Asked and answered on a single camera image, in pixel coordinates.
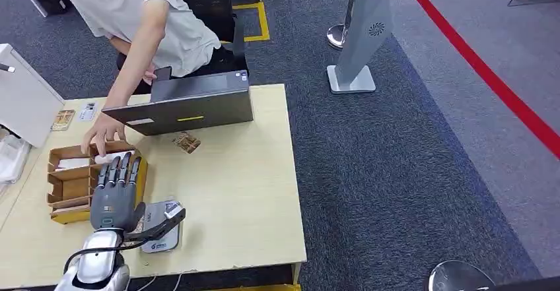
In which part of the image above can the white printed card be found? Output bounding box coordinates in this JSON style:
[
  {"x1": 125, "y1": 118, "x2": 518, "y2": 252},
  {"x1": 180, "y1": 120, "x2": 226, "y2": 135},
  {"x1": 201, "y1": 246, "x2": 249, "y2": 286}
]
[{"x1": 79, "y1": 102, "x2": 98, "y2": 122}]

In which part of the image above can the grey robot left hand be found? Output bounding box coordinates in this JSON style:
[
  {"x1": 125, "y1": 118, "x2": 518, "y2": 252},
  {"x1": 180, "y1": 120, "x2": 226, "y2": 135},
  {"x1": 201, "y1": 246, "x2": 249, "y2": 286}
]
[{"x1": 90, "y1": 152, "x2": 146, "y2": 233}]

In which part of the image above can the person's right hand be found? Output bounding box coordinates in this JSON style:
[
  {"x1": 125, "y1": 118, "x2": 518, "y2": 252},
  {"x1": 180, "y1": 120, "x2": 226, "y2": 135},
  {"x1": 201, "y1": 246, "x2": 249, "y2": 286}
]
[{"x1": 143, "y1": 63, "x2": 158, "y2": 85}]

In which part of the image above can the yellow floor strip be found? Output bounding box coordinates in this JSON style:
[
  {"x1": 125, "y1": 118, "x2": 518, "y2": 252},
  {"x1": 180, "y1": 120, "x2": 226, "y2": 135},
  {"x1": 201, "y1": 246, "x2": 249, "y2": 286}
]
[{"x1": 205, "y1": 283, "x2": 302, "y2": 291}]

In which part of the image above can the chrome stanchion post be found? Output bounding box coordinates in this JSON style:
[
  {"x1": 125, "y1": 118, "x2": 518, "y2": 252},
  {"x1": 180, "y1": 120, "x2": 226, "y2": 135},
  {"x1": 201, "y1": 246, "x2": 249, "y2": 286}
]
[{"x1": 326, "y1": 0, "x2": 362, "y2": 50}]

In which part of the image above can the grey card reader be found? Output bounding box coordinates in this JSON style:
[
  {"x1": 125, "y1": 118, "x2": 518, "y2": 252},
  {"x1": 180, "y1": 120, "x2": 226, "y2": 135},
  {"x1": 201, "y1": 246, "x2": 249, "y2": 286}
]
[{"x1": 139, "y1": 200, "x2": 182, "y2": 254}]

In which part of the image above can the yellow floor tape square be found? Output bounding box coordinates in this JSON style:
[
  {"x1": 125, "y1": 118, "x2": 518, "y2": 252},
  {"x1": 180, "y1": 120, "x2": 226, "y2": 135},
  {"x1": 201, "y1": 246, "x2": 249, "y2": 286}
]
[{"x1": 221, "y1": 1, "x2": 271, "y2": 44}]

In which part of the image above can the person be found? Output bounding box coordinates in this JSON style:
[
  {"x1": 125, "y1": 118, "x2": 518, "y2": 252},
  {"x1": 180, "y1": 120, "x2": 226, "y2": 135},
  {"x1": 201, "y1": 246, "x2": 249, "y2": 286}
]
[{"x1": 59, "y1": 0, "x2": 250, "y2": 95}]

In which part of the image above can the white cabinet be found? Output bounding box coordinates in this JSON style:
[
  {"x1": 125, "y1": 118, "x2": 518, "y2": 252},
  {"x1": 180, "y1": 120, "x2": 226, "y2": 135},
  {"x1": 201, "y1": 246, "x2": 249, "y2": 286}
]
[{"x1": 0, "y1": 43, "x2": 65, "y2": 148}]

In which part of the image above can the white card stack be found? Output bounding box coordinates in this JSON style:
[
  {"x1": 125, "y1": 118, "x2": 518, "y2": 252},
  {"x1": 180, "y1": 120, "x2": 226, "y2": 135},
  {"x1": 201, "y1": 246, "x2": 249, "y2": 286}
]
[
  {"x1": 55, "y1": 158, "x2": 90, "y2": 170},
  {"x1": 94, "y1": 150, "x2": 135, "y2": 165}
]

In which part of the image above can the grey sign stand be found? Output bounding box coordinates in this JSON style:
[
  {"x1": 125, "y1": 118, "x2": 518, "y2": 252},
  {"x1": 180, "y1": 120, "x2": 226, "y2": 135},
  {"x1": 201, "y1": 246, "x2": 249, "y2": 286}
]
[{"x1": 326, "y1": 0, "x2": 394, "y2": 95}]

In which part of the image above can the black camera bracket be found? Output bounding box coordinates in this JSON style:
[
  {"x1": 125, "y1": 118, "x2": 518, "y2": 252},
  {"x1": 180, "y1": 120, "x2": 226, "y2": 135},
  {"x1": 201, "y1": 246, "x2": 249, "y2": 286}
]
[{"x1": 124, "y1": 209, "x2": 187, "y2": 243}]

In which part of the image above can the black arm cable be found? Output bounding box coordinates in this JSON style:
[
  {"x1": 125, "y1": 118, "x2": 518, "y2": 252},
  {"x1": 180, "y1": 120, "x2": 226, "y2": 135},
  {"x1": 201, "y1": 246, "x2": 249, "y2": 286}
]
[{"x1": 63, "y1": 236, "x2": 152, "y2": 275}]

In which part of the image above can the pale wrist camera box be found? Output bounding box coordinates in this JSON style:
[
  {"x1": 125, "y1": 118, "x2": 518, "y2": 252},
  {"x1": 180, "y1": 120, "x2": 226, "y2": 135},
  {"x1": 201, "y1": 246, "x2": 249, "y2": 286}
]
[{"x1": 162, "y1": 203, "x2": 185, "y2": 221}]

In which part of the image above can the grey laptop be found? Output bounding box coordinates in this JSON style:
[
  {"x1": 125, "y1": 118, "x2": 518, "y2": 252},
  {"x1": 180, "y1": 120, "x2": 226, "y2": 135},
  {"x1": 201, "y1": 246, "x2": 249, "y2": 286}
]
[{"x1": 101, "y1": 70, "x2": 255, "y2": 137}]

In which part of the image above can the white plastic bag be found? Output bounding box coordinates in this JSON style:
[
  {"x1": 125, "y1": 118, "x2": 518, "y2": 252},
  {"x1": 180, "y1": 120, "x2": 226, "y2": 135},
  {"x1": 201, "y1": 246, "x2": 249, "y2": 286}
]
[{"x1": 0, "y1": 136, "x2": 32, "y2": 185}]

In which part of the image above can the person's left hand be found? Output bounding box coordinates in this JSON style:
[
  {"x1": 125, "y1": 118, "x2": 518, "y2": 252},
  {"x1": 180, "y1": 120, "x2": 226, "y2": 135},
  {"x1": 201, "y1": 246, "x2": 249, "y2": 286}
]
[{"x1": 81, "y1": 113, "x2": 129, "y2": 158}]

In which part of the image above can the red floor tape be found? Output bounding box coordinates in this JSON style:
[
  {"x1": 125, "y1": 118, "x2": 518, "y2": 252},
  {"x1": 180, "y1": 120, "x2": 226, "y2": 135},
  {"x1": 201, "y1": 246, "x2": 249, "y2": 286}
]
[{"x1": 396, "y1": 0, "x2": 560, "y2": 161}]

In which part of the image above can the wooden card box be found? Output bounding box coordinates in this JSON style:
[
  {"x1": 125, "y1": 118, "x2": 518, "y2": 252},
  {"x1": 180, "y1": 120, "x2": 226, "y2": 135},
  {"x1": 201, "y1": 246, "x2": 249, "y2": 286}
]
[{"x1": 46, "y1": 140, "x2": 149, "y2": 225}]

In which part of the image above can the round chrome base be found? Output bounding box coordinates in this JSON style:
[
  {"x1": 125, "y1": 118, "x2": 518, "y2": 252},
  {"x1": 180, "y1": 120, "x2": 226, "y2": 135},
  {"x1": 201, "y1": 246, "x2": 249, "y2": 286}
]
[{"x1": 429, "y1": 260, "x2": 497, "y2": 291}]

